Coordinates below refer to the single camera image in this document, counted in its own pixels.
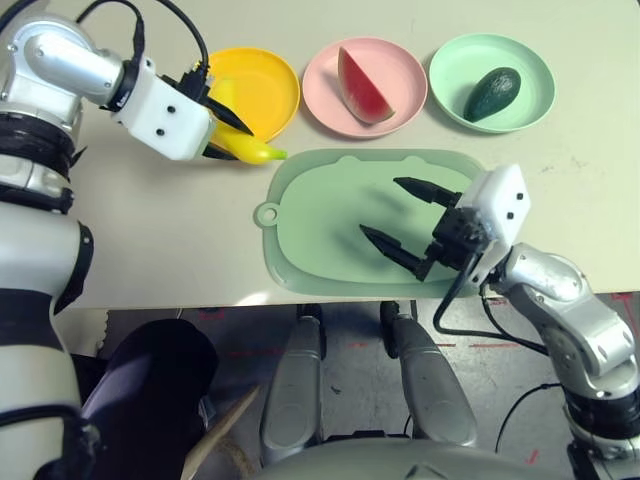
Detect black hanging arm cable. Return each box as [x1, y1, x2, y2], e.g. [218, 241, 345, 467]
[494, 382, 566, 454]

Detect green cutting board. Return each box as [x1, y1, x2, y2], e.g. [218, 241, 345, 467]
[253, 148, 489, 299]

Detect red toy watermelon slice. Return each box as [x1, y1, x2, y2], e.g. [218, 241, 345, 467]
[337, 46, 397, 126]

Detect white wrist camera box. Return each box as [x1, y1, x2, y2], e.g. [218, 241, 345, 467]
[454, 163, 532, 286]
[110, 57, 217, 162]

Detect tan wooden stick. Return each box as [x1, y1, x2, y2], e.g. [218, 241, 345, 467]
[182, 384, 264, 480]

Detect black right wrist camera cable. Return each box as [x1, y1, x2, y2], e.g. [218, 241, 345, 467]
[432, 252, 554, 357]

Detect grey robot leg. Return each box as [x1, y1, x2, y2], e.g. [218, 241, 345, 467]
[259, 302, 329, 466]
[379, 299, 479, 446]

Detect grey left robot leg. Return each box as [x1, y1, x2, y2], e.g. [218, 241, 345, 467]
[259, 302, 329, 466]

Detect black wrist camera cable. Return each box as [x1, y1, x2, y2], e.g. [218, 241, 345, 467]
[74, 0, 211, 101]
[432, 252, 554, 357]

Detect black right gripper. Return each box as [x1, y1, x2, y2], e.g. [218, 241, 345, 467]
[358, 175, 501, 283]

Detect pale grey robot torso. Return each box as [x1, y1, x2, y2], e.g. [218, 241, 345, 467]
[249, 434, 576, 480]

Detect dark green toy avocado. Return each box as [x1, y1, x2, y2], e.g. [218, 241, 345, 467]
[462, 68, 522, 123]

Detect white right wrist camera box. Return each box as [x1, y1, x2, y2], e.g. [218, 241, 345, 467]
[454, 163, 532, 286]

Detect pink plastic plate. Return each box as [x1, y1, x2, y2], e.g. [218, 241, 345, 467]
[302, 40, 429, 139]

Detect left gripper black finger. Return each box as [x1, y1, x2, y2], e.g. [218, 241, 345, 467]
[204, 96, 256, 138]
[201, 145, 239, 162]

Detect mint green plastic plate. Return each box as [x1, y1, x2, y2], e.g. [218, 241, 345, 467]
[428, 33, 556, 135]

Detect yellow plastic plate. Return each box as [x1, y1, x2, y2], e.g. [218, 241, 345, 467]
[202, 46, 301, 144]

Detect bystander dark trouser leg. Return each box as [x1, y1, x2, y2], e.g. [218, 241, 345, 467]
[79, 319, 221, 480]

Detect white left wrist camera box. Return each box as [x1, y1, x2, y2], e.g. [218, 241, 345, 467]
[110, 57, 217, 162]

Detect grey right robot leg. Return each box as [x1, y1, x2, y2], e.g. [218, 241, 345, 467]
[379, 299, 479, 446]

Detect black left wrist camera cable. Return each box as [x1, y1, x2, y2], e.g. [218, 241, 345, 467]
[74, 0, 211, 101]

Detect yellow toy banana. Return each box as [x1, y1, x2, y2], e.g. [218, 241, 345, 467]
[207, 77, 290, 166]

